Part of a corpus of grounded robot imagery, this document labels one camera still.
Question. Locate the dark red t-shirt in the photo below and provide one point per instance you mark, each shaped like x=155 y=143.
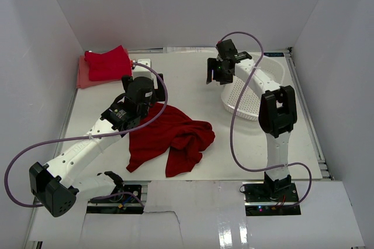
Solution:
x=185 y=140

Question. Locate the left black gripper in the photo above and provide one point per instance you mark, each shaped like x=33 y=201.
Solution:
x=160 y=87

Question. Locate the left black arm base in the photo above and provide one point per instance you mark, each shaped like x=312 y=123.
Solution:
x=123 y=204

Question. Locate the white perforated plastic basket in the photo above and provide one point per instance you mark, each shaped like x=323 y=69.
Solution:
x=248 y=97

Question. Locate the papers at table back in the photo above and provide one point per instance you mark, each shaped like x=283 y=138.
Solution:
x=189 y=50

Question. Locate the folded pink t-shirt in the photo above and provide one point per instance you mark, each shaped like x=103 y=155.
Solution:
x=83 y=80

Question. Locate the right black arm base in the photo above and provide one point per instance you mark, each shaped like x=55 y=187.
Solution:
x=259 y=202

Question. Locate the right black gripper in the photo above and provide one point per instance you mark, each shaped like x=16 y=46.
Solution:
x=211 y=68

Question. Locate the folded bright red t-shirt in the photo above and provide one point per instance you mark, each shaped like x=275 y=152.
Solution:
x=108 y=66

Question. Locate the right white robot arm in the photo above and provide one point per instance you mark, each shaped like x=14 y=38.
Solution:
x=277 y=110

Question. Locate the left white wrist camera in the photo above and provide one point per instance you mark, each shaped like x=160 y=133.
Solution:
x=138 y=69

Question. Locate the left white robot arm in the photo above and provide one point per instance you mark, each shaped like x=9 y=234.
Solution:
x=56 y=185

